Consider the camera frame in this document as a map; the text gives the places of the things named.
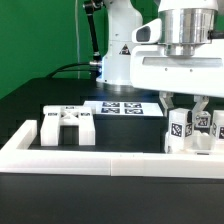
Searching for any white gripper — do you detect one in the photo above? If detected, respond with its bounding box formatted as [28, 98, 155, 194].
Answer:
[130, 42, 224, 116]

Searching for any white chair seat part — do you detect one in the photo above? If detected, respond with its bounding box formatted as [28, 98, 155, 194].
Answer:
[164, 129, 224, 156]

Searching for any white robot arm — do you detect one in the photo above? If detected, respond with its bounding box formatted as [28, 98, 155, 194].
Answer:
[97, 0, 224, 114]

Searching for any white chair back part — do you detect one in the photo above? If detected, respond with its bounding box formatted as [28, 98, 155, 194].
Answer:
[40, 105, 95, 146]

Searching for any small tagged white cube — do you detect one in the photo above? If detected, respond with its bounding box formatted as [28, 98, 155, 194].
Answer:
[195, 111, 211, 128]

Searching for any white sheet with tags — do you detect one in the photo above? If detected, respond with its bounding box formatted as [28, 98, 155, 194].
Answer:
[84, 101, 163, 117]

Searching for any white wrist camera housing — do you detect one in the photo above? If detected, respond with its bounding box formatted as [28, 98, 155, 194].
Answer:
[132, 18, 162, 44]

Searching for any black cable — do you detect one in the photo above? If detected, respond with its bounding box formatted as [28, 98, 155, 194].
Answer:
[45, 61, 101, 80]

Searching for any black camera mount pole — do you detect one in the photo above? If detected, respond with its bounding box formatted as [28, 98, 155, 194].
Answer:
[83, 0, 101, 61]

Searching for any white U-shaped border frame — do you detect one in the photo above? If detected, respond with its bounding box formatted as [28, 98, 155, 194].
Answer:
[0, 120, 224, 179]

